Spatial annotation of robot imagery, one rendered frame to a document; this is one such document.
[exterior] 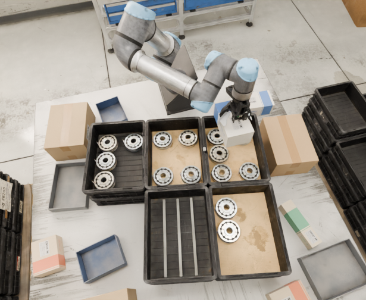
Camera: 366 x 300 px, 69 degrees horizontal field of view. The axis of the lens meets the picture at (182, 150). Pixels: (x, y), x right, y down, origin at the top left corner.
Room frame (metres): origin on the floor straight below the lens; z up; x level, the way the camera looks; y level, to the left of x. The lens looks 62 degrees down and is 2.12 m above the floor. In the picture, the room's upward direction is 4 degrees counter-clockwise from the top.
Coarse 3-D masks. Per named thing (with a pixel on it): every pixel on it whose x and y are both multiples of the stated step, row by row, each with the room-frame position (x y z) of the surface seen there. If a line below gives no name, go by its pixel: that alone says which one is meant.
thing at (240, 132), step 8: (216, 104) 0.76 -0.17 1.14; (224, 104) 0.76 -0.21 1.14; (216, 112) 0.73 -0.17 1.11; (216, 120) 0.72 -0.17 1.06; (240, 120) 0.66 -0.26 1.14; (248, 120) 0.66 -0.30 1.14; (224, 128) 0.63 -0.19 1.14; (232, 128) 0.62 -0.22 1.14; (240, 128) 0.62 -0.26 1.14; (248, 128) 0.62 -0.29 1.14; (224, 136) 0.61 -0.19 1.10; (232, 136) 0.58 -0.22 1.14; (240, 136) 0.59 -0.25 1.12; (248, 136) 0.60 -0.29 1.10; (224, 144) 0.59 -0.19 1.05; (232, 144) 0.58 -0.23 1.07
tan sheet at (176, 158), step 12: (156, 132) 0.82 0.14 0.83; (168, 132) 0.82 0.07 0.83; (180, 132) 0.81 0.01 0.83; (156, 156) 0.67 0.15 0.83; (168, 156) 0.67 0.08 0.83; (180, 156) 0.66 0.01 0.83; (192, 156) 0.66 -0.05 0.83; (156, 168) 0.60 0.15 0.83; (180, 168) 0.59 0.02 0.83; (180, 180) 0.52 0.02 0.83
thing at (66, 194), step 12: (60, 168) 0.70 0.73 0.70; (72, 168) 0.69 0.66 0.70; (84, 168) 0.69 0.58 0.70; (60, 180) 0.62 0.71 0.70; (72, 180) 0.61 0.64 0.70; (60, 192) 0.55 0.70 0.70; (72, 192) 0.54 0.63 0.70; (48, 204) 0.47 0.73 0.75; (60, 204) 0.48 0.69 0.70; (72, 204) 0.47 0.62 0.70; (84, 204) 0.47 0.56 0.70
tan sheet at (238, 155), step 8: (208, 128) 0.83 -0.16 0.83; (216, 128) 0.83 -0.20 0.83; (208, 144) 0.72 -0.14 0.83; (248, 144) 0.71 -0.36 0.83; (208, 152) 0.67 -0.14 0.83; (232, 152) 0.66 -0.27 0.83; (240, 152) 0.66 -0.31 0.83; (248, 152) 0.66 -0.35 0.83; (208, 160) 0.63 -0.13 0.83; (232, 160) 0.62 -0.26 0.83; (240, 160) 0.61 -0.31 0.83; (248, 160) 0.61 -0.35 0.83; (256, 160) 0.61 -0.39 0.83; (232, 168) 0.57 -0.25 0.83; (232, 176) 0.53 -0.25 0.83
